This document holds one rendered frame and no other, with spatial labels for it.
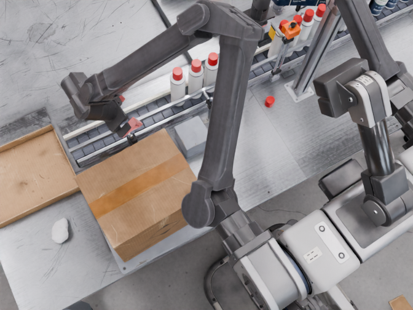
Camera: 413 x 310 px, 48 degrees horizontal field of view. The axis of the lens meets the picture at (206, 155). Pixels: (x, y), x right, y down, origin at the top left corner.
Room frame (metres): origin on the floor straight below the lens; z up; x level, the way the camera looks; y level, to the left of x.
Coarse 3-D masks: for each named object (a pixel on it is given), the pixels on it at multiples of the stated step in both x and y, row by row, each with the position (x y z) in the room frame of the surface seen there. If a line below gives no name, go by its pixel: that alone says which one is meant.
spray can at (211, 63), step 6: (210, 54) 0.86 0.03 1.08; (216, 54) 0.87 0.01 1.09; (210, 60) 0.84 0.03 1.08; (216, 60) 0.85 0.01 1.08; (210, 66) 0.84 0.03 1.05; (216, 66) 0.84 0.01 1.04; (204, 72) 0.85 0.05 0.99; (210, 72) 0.83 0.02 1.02; (216, 72) 0.84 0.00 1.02; (204, 78) 0.85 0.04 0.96; (210, 78) 0.83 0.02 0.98; (204, 84) 0.84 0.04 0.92; (210, 90) 0.83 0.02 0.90
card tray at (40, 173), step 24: (24, 144) 0.55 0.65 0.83; (48, 144) 0.57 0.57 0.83; (0, 168) 0.45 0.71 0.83; (24, 168) 0.47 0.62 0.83; (48, 168) 0.48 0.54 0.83; (72, 168) 0.49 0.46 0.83; (0, 192) 0.37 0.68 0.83; (24, 192) 0.38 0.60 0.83; (48, 192) 0.39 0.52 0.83; (72, 192) 0.40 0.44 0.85; (0, 216) 0.29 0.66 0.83; (24, 216) 0.30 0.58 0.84
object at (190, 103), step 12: (384, 12) 1.31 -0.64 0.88; (336, 36) 1.16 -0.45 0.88; (288, 60) 1.02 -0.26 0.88; (252, 72) 0.95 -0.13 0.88; (264, 72) 0.95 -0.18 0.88; (168, 96) 0.80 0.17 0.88; (204, 96) 0.82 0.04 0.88; (144, 108) 0.73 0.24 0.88; (156, 108) 0.74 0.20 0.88; (180, 108) 0.75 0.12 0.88; (144, 120) 0.69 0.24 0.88; (156, 120) 0.69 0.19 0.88; (84, 132) 0.61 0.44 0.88; (96, 132) 0.62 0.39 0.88; (132, 132) 0.63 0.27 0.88; (72, 144) 0.56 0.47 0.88; (96, 144) 0.57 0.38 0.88; (108, 144) 0.58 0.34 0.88; (84, 156) 0.53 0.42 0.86
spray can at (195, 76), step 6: (192, 60) 0.83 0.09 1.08; (198, 60) 0.83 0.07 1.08; (192, 66) 0.81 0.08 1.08; (198, 66) 0.81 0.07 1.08; (192, 72) 0.81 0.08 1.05; (198, 72) 0.81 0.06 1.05; (192, 78) 0.80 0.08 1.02; (198, 78) 0.80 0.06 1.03; (192, 84) 0.80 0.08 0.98; (198, 84) 0.80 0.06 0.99; (192, 90) 0.80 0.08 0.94; (198, 96) 0.80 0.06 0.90
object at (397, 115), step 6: (402, 108) 0.53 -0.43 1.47; (408, 108) 0.53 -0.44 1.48; (396, 114) 0.53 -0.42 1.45; (402, 114) 0.52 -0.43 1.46; (408, 114) 0.52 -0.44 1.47; (402, 120) 0.51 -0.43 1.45; (408, 120) 0.51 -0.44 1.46; (408, 126) 0.50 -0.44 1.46; (408, 132) 0.49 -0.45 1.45; (408, 144) 0.47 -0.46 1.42
